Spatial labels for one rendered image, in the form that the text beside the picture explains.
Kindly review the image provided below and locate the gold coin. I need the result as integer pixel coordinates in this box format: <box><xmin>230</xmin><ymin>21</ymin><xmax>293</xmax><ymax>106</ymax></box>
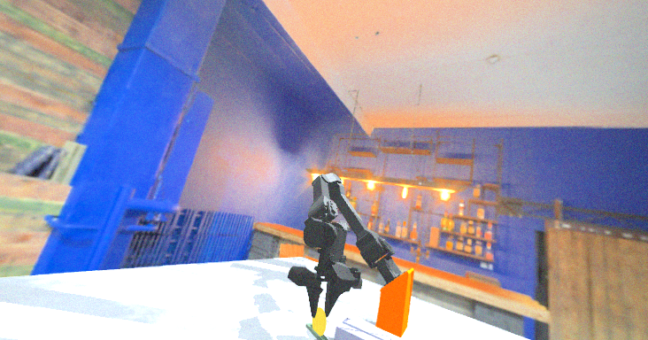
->
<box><xmin>312</xmin><ymin>307</ymin><xmax>327</xmax><ymax>336</ymax></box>

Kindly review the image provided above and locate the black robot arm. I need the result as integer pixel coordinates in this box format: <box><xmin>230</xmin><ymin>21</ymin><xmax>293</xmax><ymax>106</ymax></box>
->
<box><xmin>303</xmin><ymin>173</ymin><xmax>404</xmax><ymax>292</ymax></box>

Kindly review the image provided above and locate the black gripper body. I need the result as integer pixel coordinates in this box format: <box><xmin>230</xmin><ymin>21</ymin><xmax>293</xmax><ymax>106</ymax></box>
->
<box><xmin>288</xmin><ymin>248</ymin><xmax>363</xmax><ymax>289</ymax></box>

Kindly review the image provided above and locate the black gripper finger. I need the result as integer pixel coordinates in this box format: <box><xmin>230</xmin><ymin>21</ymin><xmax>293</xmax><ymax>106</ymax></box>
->
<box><xmin>306</xmin><ymin>287</ymin><xmax>324</xmax><ymax>319</ymax></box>
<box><xmin>324</xmin><ymin>282</ymin><xmax>346</xmax><ymax>318</ymax></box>

